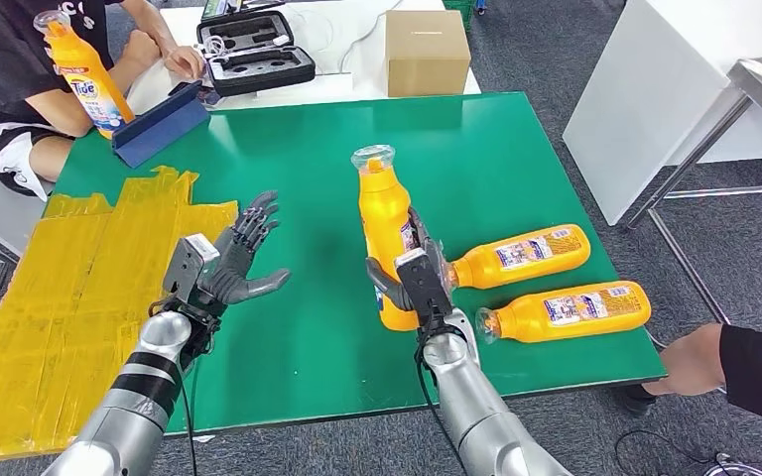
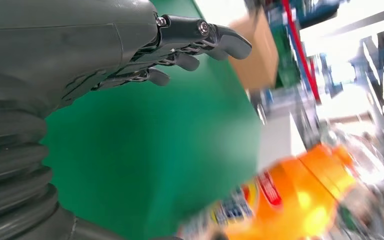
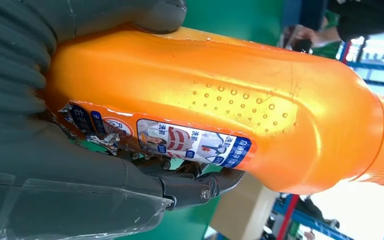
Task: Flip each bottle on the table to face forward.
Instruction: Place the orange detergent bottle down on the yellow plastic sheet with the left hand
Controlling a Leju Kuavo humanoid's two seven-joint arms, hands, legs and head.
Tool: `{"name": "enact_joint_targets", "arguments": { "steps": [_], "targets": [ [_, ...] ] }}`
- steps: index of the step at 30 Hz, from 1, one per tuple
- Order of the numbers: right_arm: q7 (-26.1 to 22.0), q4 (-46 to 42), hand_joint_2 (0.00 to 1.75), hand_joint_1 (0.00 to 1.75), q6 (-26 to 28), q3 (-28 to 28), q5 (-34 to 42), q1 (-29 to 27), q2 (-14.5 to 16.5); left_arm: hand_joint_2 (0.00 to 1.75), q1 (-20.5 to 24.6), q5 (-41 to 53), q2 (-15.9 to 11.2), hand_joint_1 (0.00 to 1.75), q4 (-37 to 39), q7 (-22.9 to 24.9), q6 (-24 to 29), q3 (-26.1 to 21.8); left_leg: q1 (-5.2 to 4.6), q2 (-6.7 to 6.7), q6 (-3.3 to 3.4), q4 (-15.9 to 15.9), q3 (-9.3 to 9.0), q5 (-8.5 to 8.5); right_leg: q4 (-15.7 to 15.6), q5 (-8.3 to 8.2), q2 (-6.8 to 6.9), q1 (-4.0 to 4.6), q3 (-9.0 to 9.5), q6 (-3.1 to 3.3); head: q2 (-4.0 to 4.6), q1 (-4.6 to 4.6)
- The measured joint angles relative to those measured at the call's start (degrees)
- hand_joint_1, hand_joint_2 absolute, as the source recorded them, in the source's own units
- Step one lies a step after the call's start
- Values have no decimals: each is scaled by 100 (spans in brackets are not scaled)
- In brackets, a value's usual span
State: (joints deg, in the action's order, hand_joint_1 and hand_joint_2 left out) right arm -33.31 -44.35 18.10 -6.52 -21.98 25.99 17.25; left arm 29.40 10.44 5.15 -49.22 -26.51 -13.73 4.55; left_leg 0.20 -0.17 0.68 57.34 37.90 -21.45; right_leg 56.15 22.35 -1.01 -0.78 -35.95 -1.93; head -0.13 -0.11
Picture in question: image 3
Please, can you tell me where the cardboard box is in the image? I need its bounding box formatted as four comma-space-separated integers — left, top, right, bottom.
210, 172, 281, 240

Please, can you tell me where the red metal pole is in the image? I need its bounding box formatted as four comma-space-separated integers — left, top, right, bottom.
275, 194, 301, 240

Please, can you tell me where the green plastic crate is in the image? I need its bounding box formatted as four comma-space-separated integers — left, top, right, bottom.
312, 9, 344, 61

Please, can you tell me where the person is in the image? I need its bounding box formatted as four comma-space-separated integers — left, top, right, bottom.
284, 0, 384, 47

